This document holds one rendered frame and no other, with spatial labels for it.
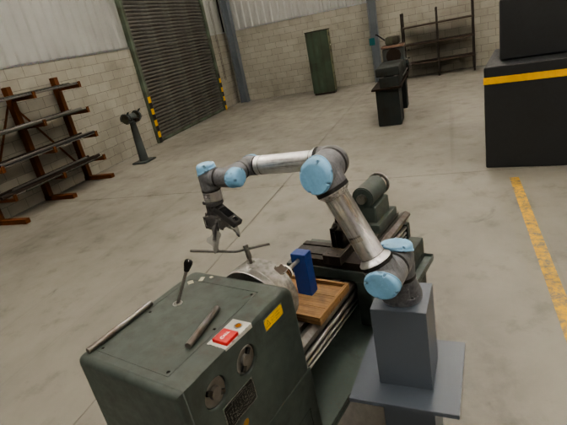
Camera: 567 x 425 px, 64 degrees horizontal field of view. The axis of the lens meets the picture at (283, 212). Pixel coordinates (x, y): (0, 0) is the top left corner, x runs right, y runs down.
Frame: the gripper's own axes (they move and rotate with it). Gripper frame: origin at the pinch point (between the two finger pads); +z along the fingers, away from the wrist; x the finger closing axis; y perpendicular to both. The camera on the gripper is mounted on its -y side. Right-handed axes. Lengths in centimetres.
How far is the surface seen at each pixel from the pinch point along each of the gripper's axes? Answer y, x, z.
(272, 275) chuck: -17.0, -3.7, 12.8
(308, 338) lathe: -23, -10, 47
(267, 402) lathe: -36, 33, 38
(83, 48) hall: 834, -474, -102
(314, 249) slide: 6, -65, 37
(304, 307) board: -11, -26, 45
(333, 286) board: -16, -46, 45
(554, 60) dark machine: -51, -484, 13
